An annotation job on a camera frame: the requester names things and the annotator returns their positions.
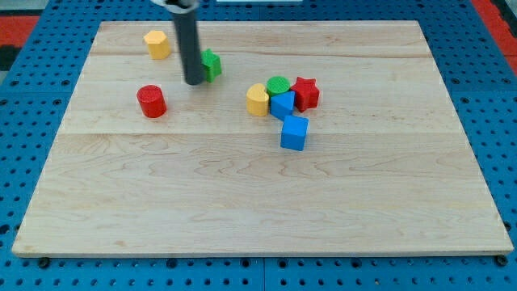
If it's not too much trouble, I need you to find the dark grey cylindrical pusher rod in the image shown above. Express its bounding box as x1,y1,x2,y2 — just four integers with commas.
171,9,204,86

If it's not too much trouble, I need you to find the silver rod mount collar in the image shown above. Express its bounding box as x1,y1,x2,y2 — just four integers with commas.
150,0,200,14

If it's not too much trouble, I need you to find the green star block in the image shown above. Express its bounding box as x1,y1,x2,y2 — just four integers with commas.
201,48,222,82

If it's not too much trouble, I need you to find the red star block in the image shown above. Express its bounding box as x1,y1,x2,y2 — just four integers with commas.
290,77,320,112

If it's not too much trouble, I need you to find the yellow hexagon block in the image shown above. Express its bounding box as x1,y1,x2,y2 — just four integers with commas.
143,30,171,60

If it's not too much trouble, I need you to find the red cylinder block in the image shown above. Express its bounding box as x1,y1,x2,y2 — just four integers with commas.
137,85,167,118

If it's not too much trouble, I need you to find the yellow heart block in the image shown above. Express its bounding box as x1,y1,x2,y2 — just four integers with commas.
246,83,270,116

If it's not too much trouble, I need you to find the green cylinder block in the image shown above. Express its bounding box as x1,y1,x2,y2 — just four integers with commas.
266,76,291,97

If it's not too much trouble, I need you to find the blue triangle block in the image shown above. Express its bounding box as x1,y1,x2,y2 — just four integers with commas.
270,91,295,121

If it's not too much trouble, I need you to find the blue cube block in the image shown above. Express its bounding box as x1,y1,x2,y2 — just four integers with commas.
280,115,309,151

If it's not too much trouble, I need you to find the light wooden board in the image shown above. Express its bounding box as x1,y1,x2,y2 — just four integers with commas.
12,20,514,258

